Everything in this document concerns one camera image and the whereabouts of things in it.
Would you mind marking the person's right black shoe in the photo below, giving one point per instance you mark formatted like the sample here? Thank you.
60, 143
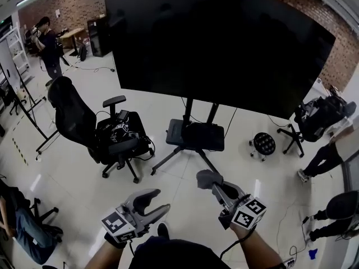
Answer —
163, 231

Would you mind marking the black mesh office chair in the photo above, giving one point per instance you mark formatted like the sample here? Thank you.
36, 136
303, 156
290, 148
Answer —
73, 113

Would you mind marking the person's black shirt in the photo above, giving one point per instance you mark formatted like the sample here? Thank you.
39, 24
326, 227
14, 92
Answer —
179, 255

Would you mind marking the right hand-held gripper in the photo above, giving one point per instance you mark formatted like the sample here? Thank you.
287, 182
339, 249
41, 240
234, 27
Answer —
246, 213

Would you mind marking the grey oval chair back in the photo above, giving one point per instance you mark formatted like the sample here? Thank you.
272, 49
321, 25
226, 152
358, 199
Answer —
343, 204

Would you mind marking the dark framed glass door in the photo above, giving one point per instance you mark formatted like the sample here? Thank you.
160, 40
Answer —
350, 175

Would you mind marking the black TV stand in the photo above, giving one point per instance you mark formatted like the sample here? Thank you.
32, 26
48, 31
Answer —
178, 133

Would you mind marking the person's left forearm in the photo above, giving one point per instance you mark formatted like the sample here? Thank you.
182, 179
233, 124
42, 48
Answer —
105, 255

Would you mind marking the black cabinet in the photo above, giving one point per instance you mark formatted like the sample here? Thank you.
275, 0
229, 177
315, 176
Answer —
98, 36

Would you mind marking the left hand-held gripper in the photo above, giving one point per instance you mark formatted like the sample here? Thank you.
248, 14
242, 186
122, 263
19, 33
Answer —
119, 224

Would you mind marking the white shelving rack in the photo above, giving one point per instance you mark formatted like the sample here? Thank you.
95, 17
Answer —
19, 55

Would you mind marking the small blue object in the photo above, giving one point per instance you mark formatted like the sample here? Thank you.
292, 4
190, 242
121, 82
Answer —
313, 254

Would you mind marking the white power strip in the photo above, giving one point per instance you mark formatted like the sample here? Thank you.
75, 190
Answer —
290, 261

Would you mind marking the black backpack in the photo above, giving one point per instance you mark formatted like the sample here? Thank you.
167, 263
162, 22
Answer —
82, 53

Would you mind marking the white paper sheet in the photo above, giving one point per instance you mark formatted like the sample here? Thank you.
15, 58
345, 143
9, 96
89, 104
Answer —
58, 13

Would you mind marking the whiteboard on black stand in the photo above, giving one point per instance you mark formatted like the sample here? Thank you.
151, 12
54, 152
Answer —
7, 66

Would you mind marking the round black rolling stool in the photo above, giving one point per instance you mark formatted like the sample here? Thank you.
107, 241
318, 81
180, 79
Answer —
263, 143

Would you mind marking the light wooden desk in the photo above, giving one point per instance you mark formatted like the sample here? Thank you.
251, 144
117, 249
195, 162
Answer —
71, 34

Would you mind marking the black office chair with bags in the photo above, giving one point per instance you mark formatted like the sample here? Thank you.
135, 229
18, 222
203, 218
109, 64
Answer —
317, 119

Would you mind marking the small black monitor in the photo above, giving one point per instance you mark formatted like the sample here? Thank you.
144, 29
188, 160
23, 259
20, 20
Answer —
123, 115

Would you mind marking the person's right forearm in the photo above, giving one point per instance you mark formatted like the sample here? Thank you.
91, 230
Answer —
256, 248

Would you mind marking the large black television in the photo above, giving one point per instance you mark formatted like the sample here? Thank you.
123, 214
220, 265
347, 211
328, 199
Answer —
213, 46

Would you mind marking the black swivel chair base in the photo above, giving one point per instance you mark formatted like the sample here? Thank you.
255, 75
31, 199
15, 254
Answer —
42, 214

